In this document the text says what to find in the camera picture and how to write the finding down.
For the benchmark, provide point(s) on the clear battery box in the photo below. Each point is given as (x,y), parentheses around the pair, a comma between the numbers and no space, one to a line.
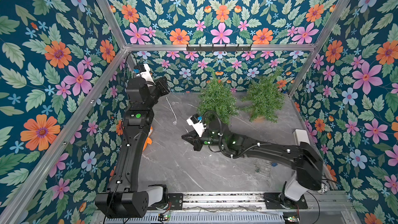
(263,168)

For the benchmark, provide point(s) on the newspaper print can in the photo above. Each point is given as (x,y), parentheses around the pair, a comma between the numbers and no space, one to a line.
(324,188)

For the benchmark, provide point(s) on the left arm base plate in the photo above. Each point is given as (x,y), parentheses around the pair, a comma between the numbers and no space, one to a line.
(174,201)

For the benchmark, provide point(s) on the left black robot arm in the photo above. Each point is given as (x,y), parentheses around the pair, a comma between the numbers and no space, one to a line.
(122,198)

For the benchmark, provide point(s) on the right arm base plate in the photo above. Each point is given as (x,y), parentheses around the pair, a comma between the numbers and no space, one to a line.
(273,201)

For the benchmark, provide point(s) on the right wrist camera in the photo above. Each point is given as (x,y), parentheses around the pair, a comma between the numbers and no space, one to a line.
(196,122)

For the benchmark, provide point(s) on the white rectangular box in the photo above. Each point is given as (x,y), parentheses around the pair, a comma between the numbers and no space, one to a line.
(301,136)

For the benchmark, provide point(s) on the white slotted cable duct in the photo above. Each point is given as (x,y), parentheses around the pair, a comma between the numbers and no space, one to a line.
(203,218)

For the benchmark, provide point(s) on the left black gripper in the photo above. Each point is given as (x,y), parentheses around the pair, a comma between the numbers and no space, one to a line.
(161,87)

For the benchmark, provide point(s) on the green christmas tree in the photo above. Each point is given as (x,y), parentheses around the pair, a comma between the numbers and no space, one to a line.
(264,99)
(216,99)

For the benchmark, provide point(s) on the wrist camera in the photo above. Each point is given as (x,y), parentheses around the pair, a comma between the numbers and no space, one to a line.
(196,122)
(143,71)

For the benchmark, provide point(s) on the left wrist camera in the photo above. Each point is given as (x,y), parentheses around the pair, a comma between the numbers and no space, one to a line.
(143,71)

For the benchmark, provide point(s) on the orange shark plush toy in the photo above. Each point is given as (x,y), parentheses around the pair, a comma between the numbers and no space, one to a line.
(148,140)

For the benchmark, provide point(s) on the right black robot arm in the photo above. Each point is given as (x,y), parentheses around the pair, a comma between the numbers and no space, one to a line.
(306,163)

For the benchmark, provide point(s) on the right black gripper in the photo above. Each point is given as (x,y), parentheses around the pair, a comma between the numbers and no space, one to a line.
(197,139)

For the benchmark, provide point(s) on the black hook rail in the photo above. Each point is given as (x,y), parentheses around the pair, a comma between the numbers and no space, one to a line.
(213,48)

